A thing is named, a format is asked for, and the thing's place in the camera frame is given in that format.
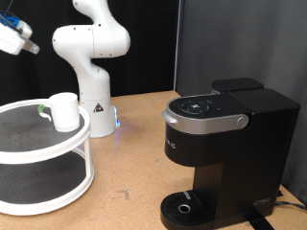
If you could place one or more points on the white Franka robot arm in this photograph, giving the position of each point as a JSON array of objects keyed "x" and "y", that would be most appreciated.
[{"x": 92, "y": 41}]

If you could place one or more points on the black tape strip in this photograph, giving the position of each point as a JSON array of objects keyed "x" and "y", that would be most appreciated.
[{"x": 260, "y": 222}]

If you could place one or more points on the white two-tier turntable shelf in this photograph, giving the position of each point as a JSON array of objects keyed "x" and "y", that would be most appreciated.
[{"x": 41, "y": 156}]

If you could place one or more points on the grey partition panel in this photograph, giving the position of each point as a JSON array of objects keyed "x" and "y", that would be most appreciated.
[{"x": 240, "y": 38}]

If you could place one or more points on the black Keurig coffee machine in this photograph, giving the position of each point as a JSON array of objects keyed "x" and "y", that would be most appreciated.
[{"x": 243, "y": 153}]

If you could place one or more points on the black curtain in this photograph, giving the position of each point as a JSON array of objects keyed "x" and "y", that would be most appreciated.
[{"x": 150, "y": 48}]

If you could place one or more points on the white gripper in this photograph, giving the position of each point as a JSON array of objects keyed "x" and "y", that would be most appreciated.
[{"x": 11, "y": 43}]

